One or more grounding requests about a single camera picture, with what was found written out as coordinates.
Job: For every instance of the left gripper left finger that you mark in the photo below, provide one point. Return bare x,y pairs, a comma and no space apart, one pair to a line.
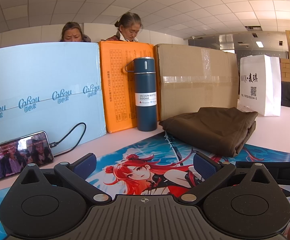
74,175

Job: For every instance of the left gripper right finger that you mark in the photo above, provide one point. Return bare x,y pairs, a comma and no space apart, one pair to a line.
214,176

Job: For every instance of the brown garment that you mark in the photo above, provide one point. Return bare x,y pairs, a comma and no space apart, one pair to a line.
221,131

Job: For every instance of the anime desk mat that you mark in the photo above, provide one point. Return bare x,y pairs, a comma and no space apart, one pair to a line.
145,181

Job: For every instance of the smartphone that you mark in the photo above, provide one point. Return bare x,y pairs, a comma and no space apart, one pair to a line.
17,153

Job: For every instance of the light blue carton right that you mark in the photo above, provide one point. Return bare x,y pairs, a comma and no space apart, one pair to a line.
53,87

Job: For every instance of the white paper bag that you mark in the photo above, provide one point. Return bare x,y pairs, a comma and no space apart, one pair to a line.
260,84

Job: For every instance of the brown cardboard box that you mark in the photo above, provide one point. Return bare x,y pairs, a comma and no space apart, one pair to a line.
190,77

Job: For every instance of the dark blue vacuum bottle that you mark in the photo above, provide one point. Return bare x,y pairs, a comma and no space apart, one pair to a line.
144,73

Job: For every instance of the orange cardboard box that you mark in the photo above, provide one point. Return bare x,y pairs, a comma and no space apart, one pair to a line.
116,64

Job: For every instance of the woman with dark hair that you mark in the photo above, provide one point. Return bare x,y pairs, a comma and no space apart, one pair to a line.
72,32

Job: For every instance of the woman in plaid jacket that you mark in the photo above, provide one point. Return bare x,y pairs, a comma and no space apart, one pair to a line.
128,28

